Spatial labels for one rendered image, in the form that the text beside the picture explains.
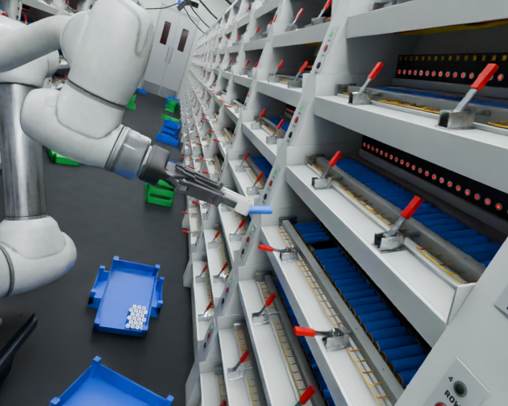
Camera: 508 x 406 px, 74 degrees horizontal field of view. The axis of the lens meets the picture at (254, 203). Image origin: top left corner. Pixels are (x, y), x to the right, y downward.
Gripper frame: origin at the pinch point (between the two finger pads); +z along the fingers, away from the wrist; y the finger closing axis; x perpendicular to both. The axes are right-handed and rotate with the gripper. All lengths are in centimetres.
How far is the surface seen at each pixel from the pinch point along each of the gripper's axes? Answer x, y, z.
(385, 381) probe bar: 3.8, -38.1, 19.1
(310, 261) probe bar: 3.4, -7.1, 20.0
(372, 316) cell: 1.4, -25.5, 24.1
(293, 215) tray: 1.4, 16.2, 23.2
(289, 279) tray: 8.2, -9.2, 16.6
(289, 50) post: -47, 86, 18
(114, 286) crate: 76, 65, -6
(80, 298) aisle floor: 88, 65, -17
